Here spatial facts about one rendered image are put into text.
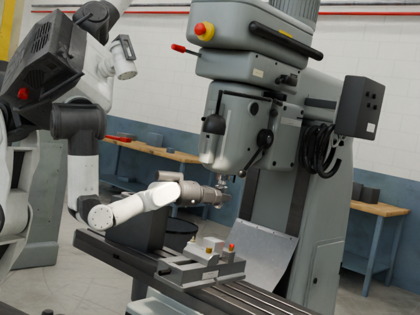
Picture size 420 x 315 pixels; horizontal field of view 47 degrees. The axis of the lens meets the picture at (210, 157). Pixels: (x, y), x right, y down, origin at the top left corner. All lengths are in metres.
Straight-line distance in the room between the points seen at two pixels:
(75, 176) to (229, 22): 0.66
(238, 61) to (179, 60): 6.25
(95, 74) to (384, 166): 4.71
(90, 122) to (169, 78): 6.52
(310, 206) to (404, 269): 3.98
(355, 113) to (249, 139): 0.38
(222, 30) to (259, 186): 0.81
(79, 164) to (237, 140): 0.53
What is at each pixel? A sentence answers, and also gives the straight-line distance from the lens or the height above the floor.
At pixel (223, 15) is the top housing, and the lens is 1.58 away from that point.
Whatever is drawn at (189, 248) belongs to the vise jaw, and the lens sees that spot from 1.78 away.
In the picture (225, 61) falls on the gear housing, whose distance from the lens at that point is 1.66.
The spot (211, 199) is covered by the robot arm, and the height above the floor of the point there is 1.21.
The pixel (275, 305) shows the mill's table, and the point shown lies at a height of 0.92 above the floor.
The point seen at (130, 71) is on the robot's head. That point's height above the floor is 1.59.
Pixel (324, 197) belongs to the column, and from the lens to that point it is 2.06.
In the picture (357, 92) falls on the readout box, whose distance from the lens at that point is 1.76.
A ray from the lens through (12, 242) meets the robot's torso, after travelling 1.93.
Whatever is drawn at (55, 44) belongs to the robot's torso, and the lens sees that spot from 1.52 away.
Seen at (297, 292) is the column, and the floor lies 0.86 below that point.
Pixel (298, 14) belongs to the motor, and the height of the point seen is 1.93.
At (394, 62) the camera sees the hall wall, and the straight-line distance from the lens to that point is 6.06.
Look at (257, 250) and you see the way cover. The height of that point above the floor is 0.98.
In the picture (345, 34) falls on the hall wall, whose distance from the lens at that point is 6.37.
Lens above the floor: 1.50
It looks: 5 degrees down
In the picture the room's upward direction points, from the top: 10 degrees clockwise
